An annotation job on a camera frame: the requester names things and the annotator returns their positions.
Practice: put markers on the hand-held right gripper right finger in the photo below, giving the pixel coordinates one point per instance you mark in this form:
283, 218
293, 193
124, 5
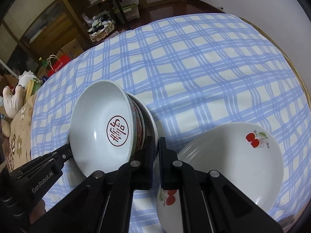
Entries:
167, 167

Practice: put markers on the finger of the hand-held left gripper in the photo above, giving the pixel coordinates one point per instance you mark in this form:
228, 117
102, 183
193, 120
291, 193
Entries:
60, 154

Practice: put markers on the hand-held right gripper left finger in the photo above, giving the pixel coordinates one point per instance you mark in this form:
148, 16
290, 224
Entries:
148, 165

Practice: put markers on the white bowl with orange label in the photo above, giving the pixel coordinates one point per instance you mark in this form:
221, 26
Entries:
151, 126

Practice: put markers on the red bowl with inner seal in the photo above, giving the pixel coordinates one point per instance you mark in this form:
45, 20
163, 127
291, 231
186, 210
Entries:
104, 131

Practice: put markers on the small cherry plate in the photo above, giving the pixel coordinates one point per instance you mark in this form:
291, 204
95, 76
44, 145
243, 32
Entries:
230, 170

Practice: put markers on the person's left hand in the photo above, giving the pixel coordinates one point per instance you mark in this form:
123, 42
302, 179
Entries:
36, 212

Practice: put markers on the white plush toy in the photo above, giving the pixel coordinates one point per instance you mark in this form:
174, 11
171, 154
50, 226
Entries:
14, 94

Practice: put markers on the red paper bag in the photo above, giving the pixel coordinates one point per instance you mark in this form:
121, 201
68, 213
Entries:
58, 64

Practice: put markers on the cardboard box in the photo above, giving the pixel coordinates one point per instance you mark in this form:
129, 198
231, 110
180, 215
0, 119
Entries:
7, 80
70, 48

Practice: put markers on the blue plaid cloth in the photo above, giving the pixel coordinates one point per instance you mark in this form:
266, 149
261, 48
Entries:
194, 77

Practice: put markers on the green bottle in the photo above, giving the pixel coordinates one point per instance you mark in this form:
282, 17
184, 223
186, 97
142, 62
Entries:
43, 62

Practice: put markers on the wicker basket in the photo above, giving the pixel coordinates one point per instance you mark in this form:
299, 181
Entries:
100, 29

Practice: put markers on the wooden wardrobe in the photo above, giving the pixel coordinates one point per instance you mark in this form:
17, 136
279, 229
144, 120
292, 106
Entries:
31, 21

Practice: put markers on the wooden corner shelf unit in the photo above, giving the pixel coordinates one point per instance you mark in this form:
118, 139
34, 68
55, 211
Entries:
68, 7

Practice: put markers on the small black table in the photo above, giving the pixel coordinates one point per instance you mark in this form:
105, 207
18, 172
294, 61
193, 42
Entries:
119, 7

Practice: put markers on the clear storage box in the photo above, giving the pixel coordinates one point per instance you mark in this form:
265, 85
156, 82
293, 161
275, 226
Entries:
130, 7

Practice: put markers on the small metal wall fitting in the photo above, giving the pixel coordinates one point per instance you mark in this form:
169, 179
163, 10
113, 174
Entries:
221, 7

